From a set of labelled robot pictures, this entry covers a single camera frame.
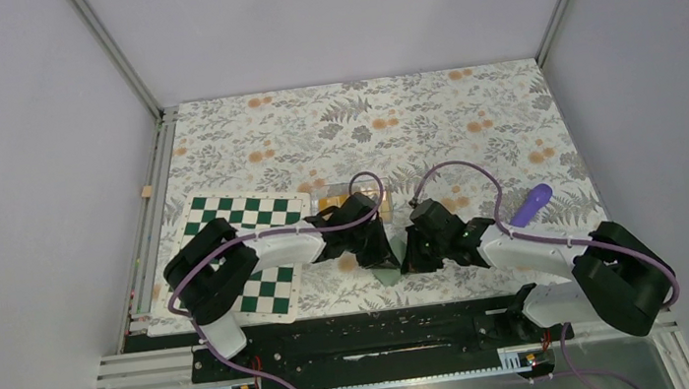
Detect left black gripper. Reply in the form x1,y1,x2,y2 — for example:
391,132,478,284
344,216,401,275

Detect clear box with orange blocks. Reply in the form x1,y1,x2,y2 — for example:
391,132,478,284
311,174,394,225

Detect green card holder wallet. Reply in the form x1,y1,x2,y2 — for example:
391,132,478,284
371,233,407,288

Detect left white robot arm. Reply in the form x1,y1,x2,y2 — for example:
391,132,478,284
162,192,401,378

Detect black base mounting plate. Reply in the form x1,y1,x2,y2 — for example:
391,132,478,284
191,295,561,389

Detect green white chessboard mat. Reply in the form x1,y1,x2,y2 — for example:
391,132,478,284
171,192,312,326

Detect floral table mat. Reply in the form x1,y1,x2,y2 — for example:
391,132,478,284
121,48,635,342

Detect purple cylinder tube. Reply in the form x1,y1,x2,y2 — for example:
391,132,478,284
510,183,553,227

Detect small wooden block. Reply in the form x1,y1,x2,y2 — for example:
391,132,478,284
140,185,153,199

